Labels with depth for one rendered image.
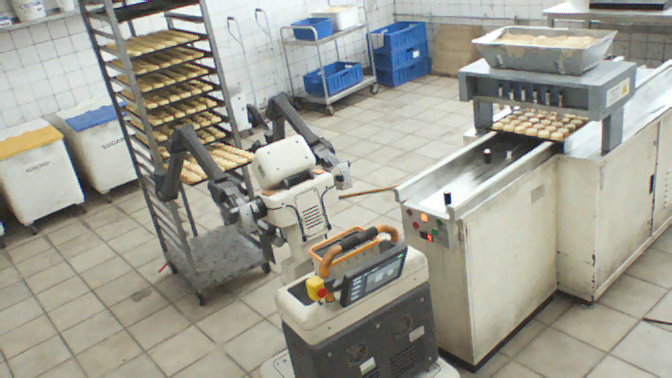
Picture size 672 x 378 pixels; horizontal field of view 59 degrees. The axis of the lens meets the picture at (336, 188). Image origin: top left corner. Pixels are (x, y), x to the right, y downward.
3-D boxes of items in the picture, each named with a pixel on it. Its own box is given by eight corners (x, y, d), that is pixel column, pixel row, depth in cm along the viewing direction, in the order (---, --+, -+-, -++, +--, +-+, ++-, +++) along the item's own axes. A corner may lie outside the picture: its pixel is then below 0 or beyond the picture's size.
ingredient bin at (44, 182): (28, 241, 474) (-12, 153, 441) (9, 219, 521) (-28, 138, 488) (94, 213, 503) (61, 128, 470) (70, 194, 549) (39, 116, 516)
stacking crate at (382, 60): (405, 53, 732) (403, 37, 723) (429, 56, 702) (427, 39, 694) (369, 67, 701) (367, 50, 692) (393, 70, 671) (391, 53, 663)
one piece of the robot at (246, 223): (259, 229, 222) (250, 202, 219) (247, 235, 220) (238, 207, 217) (248, 224, 231) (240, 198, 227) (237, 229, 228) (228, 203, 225)
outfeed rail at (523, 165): (668, 70, 341) (669, 58, 338) (674, 70, 339) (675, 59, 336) (448, 220, 231) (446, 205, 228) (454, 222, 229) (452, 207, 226)
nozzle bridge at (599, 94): (498, 113, 324) (496, 51, 310) (633, 134, 272) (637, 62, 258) (461, 134, 306) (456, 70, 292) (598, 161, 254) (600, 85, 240)
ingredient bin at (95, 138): (105, 208, 508) (74, 124, 475) (83, 189, 555) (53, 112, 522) (163, 184, 535) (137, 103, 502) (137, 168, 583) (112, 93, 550)
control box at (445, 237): (410, 228, 257) (407, 200, 251) (455, 245, 240) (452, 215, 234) (405, 232, 255) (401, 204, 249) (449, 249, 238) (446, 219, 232)
